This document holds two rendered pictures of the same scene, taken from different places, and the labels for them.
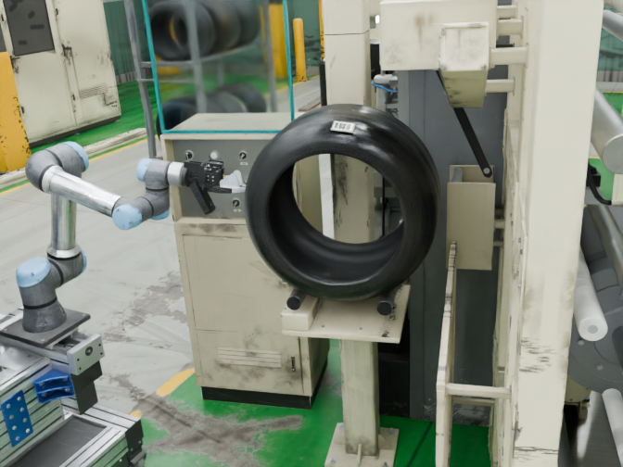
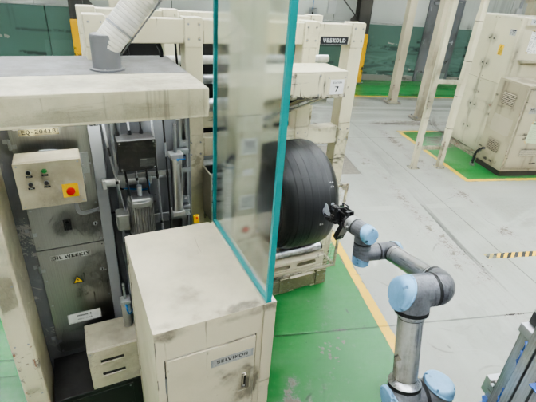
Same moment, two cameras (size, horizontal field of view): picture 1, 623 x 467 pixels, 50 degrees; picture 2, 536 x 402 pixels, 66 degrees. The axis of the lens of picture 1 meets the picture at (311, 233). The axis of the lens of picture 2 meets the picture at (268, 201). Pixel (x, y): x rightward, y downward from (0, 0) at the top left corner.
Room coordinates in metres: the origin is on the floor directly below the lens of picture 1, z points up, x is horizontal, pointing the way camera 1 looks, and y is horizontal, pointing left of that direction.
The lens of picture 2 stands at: (3.35, 1.31, 2.18)
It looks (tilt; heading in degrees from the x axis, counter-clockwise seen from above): 28 degrees down; 229
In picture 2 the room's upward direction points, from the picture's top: 4 degrees clockwise
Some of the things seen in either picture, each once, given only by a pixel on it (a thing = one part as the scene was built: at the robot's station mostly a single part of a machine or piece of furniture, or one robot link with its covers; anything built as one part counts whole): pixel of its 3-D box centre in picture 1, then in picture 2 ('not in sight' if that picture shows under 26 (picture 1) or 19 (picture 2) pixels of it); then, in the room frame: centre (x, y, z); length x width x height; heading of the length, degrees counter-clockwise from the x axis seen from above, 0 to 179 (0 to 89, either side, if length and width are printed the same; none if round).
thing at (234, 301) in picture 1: (254, 262); (197, 384); (2.74, 0.26, 0.63); 0.56 x 0.41 x 1.27; 76
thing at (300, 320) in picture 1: (308, 296); (291, 261); (2.00, 0.03, 0.84); 0.36 x 0.09 x 0.06; 166
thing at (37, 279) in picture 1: (36, 280); (434, 392); (2.16, 0.98, 0.88); 0.13 x 0.12 x 0.14; 154
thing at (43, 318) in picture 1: (42, 309); not in sight; (2.15, 0.98, 0.77); 0.15 x 0.15 x 0.10
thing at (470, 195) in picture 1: (470, 216); (222, 191); (2.09, -0.53, 1.05); 0.20 x 0.15 x 0.30; 166
